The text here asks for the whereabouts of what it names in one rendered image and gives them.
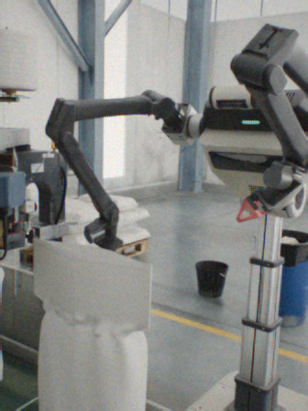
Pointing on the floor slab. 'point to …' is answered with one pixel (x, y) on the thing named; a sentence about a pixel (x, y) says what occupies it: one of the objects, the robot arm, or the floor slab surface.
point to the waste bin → (293, 279)
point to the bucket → (211, 277)
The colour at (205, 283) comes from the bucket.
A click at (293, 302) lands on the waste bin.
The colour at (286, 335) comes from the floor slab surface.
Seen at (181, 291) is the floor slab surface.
